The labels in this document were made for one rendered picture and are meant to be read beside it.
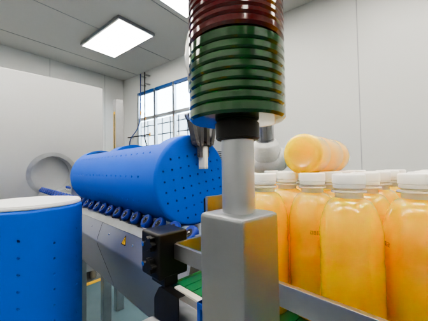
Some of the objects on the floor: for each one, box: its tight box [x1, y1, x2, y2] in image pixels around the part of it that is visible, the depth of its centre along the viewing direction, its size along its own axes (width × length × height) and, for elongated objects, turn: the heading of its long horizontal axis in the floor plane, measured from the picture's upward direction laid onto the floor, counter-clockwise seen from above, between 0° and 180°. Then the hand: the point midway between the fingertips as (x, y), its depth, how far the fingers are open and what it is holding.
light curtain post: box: [113, 99, 124, 311], centre depth 198 cm, size 6×6×170 cm
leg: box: [101, 276, 111, 321], centre depth 147 cm, size 6×6×63 cm
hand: (203, 157), depth 76 cm, fingers closed, pressing on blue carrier
